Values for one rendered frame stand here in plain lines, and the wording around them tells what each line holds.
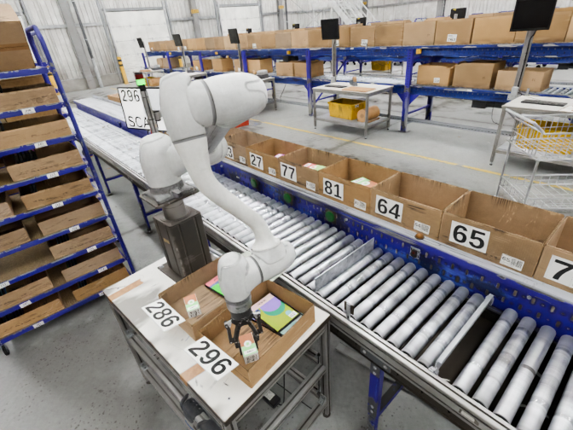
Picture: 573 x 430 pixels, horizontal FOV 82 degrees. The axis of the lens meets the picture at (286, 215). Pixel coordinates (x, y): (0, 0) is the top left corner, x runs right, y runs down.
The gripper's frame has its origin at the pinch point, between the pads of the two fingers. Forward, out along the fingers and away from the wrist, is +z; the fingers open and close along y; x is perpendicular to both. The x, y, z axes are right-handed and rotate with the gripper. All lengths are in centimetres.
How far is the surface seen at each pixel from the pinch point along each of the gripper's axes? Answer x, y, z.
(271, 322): 6.4, 11.7, 0.3
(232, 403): -17.0, -10.5, 5.1
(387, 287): 8, 69, 5
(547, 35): 260, 488, -67
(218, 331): 13.4, -9.4, 2.8
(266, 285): 27.6, 16.2, -0.8
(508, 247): -13, 110, -18
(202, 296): 38.9, -12.9, 4.1
